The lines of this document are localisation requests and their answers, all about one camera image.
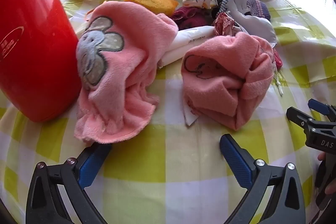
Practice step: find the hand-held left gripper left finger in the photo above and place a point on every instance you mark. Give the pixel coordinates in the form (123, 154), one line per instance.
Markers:
(89, 169)

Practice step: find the person's right hand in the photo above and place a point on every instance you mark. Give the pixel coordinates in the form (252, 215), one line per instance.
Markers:
(321, 156)

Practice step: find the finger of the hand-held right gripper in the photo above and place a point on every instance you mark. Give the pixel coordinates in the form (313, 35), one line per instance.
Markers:
(319, 106)
(299, 119)

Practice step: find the red patterned cloth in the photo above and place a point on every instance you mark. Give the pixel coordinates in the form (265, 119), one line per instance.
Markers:
(224, 24)

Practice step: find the green white checked tablecloth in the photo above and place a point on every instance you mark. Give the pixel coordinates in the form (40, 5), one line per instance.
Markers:
(170, 174)

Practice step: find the pink elephant towel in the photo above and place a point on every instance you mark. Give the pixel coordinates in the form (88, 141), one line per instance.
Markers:
(131, 43)

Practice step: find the black fuzzy cloth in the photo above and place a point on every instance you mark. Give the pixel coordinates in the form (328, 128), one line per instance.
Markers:
(216, 8)

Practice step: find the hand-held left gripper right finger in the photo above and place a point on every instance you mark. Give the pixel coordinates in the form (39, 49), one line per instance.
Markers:
(236, 158)

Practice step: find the red cylindrical container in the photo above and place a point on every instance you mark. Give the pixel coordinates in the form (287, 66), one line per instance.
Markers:
(34, 50)

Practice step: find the purple knit mitten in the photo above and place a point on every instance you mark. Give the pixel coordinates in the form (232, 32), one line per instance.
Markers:
(258, 8)

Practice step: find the pink towel with line drawing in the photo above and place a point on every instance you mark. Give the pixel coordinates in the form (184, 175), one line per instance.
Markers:
(223, 87)

